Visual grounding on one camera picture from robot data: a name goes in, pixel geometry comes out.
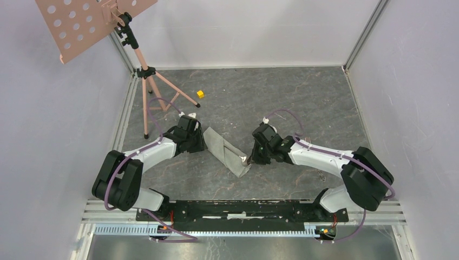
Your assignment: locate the silver spoon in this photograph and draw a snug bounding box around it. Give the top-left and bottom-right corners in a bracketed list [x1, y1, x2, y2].
[240, 156, 251, 167]

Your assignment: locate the grey cloth napkin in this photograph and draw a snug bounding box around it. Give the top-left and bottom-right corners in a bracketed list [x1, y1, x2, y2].
[204, 127, 251, 178]

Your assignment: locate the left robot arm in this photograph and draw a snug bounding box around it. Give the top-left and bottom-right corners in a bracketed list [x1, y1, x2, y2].
[91, 113, 207, 221]

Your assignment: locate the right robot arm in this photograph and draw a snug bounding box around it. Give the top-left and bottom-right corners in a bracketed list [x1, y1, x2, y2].
[249, 122, 395, 221]

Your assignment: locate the yellow cube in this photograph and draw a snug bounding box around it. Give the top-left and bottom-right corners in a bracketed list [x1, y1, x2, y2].
[196, 90, 205, 99]

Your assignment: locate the pink music stand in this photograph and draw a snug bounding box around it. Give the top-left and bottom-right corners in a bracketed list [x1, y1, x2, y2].
[36, 0, 200, 139]

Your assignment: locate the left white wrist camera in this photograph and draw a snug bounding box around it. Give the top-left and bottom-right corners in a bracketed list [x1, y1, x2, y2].
[179, 112, 196, 119]

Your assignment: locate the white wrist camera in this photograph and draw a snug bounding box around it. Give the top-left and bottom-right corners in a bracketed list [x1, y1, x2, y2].
[179, 112, 196, 119]
[262, 117, 277, 132]

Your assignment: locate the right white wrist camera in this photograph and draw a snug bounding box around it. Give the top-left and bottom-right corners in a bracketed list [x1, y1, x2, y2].
[262, 117, 277, 132]

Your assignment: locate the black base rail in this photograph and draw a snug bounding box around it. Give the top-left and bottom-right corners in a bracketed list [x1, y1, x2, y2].
[154, 200, 349, 232]

